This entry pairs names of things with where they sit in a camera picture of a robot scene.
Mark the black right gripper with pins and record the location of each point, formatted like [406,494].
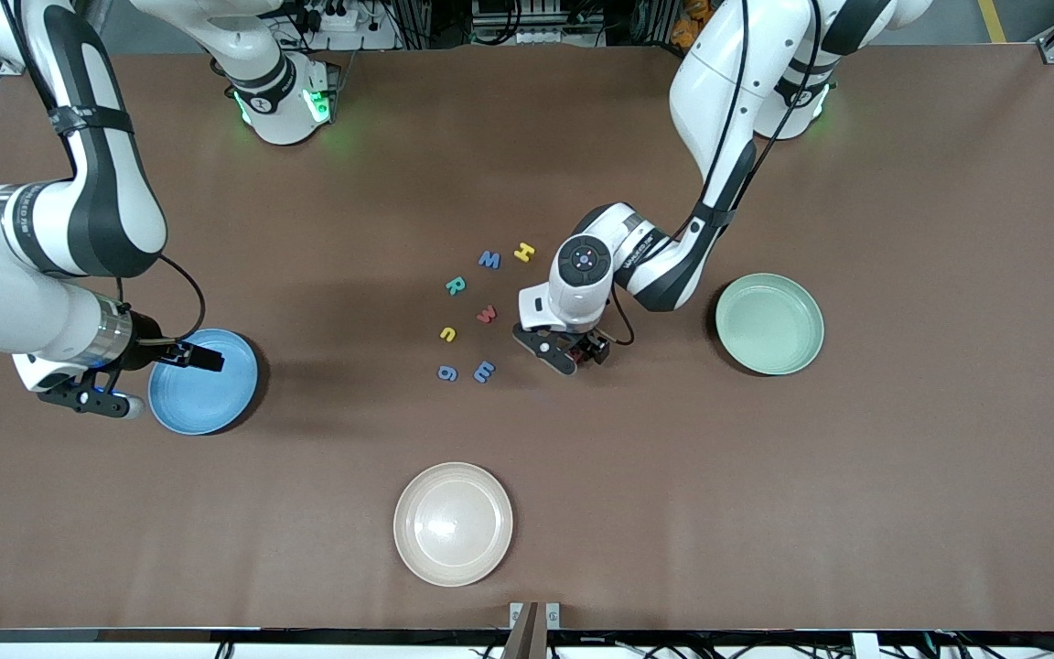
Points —
[146,340]

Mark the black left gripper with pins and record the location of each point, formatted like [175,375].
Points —
[587,346]

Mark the red foam letter Q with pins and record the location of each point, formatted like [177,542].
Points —
[589,351]

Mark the red foam letter w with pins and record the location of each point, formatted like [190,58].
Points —
[487,317]

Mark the yellow foam letter H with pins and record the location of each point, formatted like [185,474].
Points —
[524,253]

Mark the blue foam letter M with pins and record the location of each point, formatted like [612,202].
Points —
[489,261]

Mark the yellow foam letter u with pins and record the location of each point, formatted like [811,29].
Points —
[442,335]

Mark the blue foam letter g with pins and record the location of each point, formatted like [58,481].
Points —
[443,373]

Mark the teal foam letter R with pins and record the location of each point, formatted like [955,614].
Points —
[450,286]

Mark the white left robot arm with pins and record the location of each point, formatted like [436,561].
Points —
[719,91]

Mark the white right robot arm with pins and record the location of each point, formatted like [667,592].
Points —
[106,210]

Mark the blue plate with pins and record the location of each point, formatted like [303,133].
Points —
[207,403]

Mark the blue foam letter E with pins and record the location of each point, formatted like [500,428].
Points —
[479,372]

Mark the pale green plate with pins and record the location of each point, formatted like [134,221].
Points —
[769,329]

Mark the beige plate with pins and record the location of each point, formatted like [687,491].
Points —
[454,523]

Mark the brown table cover sheet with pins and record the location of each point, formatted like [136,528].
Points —
[765,513]

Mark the bag of orange items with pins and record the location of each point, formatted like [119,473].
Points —
[687,23]

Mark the white power strip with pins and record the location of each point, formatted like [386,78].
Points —
[339,18]

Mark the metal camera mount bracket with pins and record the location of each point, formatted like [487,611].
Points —
[522,636]

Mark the aluminium frame post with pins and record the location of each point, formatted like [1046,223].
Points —
[650,23]
[413,23]

